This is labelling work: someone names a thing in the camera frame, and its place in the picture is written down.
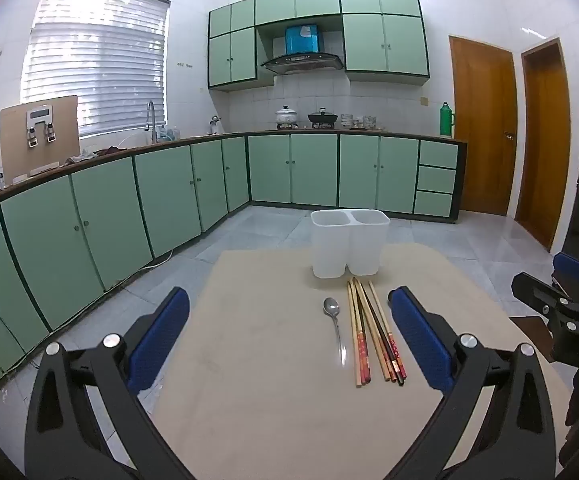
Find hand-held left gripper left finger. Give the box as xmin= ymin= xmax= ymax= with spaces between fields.
xmin=24 ymin=286 xmax=192 ymax=480

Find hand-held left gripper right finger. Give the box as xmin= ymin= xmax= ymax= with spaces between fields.
xmin=387 ymin=286 xmax=556 ymax=480

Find red and black chopstick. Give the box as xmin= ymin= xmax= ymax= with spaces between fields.
xmin=368 ymin=281 xmax=401 ymax=381
xmin=367 ymin=281 xmax=396 ymax=382

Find black chopstick gold band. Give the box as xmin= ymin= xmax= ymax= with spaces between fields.
xmin=359 ymin=282 xmax=407 ymax=386

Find chopsticks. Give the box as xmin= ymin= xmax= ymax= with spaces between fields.
xmin=357 ymin=282 xmax=403 ymax=386

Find red patterned wooden chopstick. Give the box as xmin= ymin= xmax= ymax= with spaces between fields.
xmin=351 ymin=278 xmax=369 ymax=386
xmin=355 ymin=280 xmax=373 ymax=384

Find metal spoon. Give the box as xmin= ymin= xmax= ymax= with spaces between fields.
xmin=323 ymin=297 xmax=347 ymax=365

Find white two-compartment utensil holder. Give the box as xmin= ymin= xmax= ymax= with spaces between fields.
xmin=310 ymin=208 xmax=391 ymax=279

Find wooden door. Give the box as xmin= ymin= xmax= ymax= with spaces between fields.
xmin=513 ymin=37 xmax=571 ymax=253
xmin=448 ymin=35 xmax=519 ymax=217

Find green base cabinets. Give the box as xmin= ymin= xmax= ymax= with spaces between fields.
xmin=0 ymin=132 xmax=469 ymax=406

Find green thermos flask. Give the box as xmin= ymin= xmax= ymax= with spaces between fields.
xmin=439 ymin=102 xmax=455 ymax=137

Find dark cloth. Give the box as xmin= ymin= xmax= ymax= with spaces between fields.
xmin=66 ymin=146 xmax=127 ymax=165

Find metal kitchen faucet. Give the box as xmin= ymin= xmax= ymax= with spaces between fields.
xmin=145 ymin=100 xmax=159 ymax=144

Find black wok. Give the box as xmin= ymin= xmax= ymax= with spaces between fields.
xmin=307 ymin=108 xmax=340 ymax=126

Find brown cardboard board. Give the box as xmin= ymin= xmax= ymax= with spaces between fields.
xmin=0 ymin=95 xmax=81 ymax=177

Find white device on board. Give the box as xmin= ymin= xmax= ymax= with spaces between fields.
xmin=26 ymin=101 xmax=57 ymax=148

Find white window blind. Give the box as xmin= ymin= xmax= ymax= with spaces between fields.
xmin=22 ymin=0 xmax=171 ymax=138

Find black range hood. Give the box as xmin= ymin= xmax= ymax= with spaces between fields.
xmin=260 ymin=24 xmax=345 ymax=76

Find green wall cabinets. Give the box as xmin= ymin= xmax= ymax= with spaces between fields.
xmin=207 ymin=0 xmax=430 ymax=92

